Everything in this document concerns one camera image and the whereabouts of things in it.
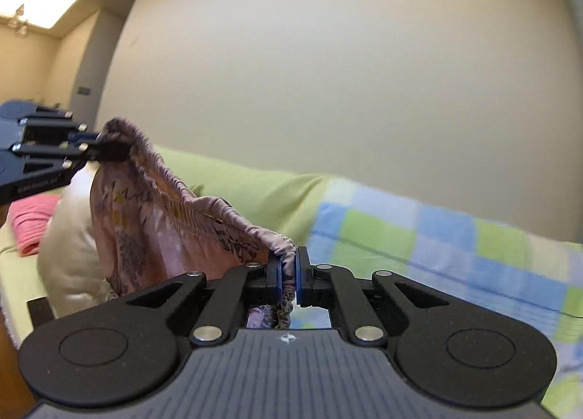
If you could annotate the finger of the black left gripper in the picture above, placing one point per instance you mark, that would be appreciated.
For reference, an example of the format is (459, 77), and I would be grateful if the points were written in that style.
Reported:
(95, 147)

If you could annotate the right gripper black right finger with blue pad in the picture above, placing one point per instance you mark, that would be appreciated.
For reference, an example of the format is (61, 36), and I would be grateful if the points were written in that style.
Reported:
(445, 347)

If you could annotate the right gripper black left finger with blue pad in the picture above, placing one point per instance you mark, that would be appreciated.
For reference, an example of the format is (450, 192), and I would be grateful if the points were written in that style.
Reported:
(123, 350)

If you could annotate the pink patterned pajama garment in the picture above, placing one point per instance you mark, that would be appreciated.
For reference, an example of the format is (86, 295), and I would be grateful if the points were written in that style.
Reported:
(149, 227)

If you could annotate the pink knitted cloth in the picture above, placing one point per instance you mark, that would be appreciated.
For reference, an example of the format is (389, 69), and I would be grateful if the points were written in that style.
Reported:
(29, 218)

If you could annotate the cream satin pillow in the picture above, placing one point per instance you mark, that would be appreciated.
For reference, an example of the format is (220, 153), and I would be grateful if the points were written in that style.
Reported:
(68, 261)

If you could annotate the plaid blue green sheet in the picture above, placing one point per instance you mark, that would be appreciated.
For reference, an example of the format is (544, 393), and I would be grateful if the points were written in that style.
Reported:
(529, 277)

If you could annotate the ceiling pendant lamp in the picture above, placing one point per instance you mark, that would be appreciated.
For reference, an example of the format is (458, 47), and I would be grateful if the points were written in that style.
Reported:
(19, 20)

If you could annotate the light green sofa cover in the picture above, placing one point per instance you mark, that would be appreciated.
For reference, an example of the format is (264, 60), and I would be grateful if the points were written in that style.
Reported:
(284, 202)

